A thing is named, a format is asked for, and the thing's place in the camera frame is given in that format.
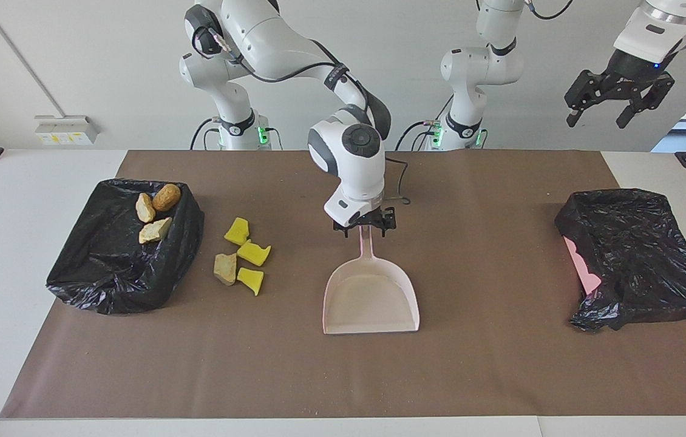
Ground black right base cable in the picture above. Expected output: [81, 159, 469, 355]
[190, 117, 222, 151]

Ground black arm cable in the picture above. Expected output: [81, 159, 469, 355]
[525, 0, 686, 52]
[188, 18, 413, 207]

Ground tan sponge chunk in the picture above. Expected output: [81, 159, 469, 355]
[214, 252, 238, 286]

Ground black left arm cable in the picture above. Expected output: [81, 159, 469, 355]
[525, 0, 686, 52]

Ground yellow sponge piece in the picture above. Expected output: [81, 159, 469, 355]
[237, 267, 265, 297]
[224, 217, 251, 246]
[237, 240, 272, 267]

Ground black bag lined bin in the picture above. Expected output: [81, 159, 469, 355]
[46, 178, 205, 315]

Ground brown oval bread roll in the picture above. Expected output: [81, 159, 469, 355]
[152, 183, 182, 212]

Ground grey wall conduit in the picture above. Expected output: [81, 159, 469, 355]
[0, 0, 67, 119]

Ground pink box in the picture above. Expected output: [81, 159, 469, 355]
[563, 237, 602, 297]

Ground pale crusty bread chunk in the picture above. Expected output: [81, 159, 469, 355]
[139, 217, 172, 245]

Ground black left base cable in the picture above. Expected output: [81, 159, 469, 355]
[395, 118, 442, 151]

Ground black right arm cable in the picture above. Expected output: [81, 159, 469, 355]
[188, 18, 413, 207]

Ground white wall socket box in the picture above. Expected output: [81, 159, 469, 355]
[35, 115, 100, 145]

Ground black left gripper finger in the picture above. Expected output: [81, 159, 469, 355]
[616, 73, 676, 129]
[565, 70, 617, 128]

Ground brown paper table mat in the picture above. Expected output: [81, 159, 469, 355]
[0, 150, 686, 419]

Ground pale pink plastic dustpan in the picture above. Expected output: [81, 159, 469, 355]
[322, 226, 421, 336]

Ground black bag over pink box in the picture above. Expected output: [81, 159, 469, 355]
[554, 188, 686, 333]

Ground black base cable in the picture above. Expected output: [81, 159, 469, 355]
[190, 117, 222, 151]
[395, 118, 442, 151]

